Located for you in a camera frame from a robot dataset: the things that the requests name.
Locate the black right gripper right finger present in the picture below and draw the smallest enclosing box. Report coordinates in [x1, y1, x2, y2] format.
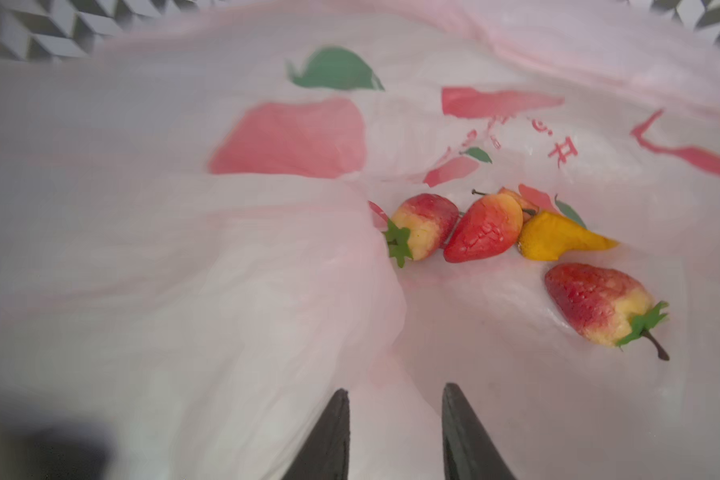
[441, 383, 516, 480]

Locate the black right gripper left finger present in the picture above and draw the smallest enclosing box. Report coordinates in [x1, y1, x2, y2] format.
[282, 389, 350, 480]

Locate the yellow fake pear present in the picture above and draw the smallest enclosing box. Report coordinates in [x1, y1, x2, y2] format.
[517, 211, 619, 261]

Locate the red yellow fake strawberry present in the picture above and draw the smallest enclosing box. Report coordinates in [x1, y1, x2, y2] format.
[384, 193, 459, 268]

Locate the pink plastic bag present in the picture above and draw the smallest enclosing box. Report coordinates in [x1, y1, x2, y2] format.
[0, 1, 720, 479]

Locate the orange fake peach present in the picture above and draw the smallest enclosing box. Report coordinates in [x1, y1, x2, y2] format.
[462, 187, 540, 222]

